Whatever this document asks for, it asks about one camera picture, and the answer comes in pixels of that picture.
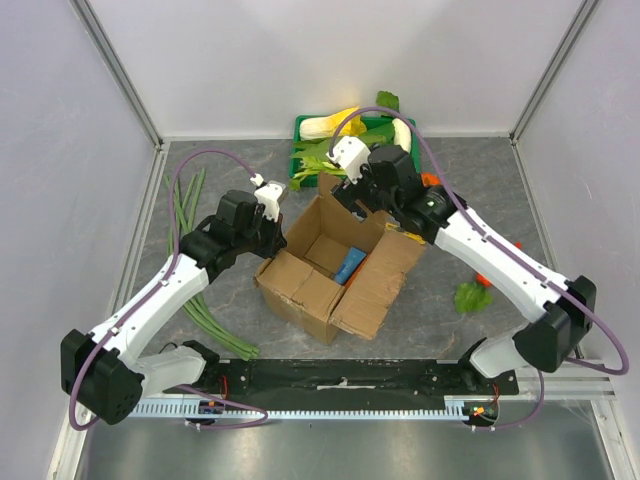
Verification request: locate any large green leaf vegetable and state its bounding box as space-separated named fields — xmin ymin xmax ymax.
xmin=290 ymin=123 xmax=395 ymax=159

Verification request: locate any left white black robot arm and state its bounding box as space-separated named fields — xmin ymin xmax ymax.
xmin=60 ymin=181 xmax=286 ymax=425

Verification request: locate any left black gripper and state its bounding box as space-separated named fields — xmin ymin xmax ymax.
xmin=235 ymin=206 xmax=286 ymax=260

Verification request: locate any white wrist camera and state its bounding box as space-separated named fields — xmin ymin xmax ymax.
xmin=250 ymin=173 xmax=287 ymax=222
xmin=327 ymin=136 xmax=371 ymax=184

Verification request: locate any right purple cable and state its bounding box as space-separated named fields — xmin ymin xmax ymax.
xmin=329 ymin=105 xmax=630 ymax=432

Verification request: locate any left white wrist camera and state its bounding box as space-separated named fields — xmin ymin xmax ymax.
xmin=250 ymin=173 xmax=287 ymax=222

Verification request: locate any grey slotted cable duct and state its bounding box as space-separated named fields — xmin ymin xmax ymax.
xmin=129 ymin=394 xmax=480 ymax=421

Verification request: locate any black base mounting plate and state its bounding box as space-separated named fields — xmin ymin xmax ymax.
xmin=194 ymin=359 xmax=519 ymax=411

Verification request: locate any white green leek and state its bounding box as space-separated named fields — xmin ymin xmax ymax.
xmin=289 ymin=156 xmax=345 ymax=191

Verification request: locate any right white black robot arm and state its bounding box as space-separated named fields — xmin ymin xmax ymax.
xmin=328 ymin=137 xmax=596 ymax=394

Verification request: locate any orange carrot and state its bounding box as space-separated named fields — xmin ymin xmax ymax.
xmin=475 ymin=242 xmax=522 ymax=288

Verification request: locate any napa cabbage with yellow leaves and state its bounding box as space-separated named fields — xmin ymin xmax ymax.
xmin=298 ymin=107 xmax=367 ymax=140

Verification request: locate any brown cardboard express box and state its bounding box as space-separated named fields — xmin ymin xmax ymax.
xmin=254 ymin=173 xmax=425 ymax=344

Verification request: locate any white radish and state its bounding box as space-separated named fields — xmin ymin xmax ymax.
xmin=392 ymin=118 xmax=412 ymax=153

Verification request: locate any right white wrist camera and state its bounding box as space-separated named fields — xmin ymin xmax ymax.
xmin=327 ymin=136 xmax=371 ymax=184

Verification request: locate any green long beans bundle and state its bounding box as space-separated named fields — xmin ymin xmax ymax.
xmin=174 ymin=169 xmax=260 ymax=360

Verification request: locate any green leaf behind tray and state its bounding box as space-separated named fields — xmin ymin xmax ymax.
xmin=376 ymin=90 xmax=400 ymax=112

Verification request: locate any blue tube product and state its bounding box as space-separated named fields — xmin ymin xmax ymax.
xmin=333 ymin=247 xmax=367 ymax=285

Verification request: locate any small orange pumpkin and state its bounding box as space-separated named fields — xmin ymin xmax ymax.
xmin=421 ymin=172 xmax=441 ymax=187

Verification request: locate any green plastic vegetable tray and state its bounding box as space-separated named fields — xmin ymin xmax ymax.
xmin=289 ymin=115 xmax=421 ymax=190

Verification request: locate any yellow utility knife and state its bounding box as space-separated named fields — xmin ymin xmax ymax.
xmin=385 ymin=222 xmax=426 ymax=245

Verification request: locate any loose green lettuce leaf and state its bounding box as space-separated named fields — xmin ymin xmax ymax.
xmin=454 ymin=282 xmax=493 ymax=314

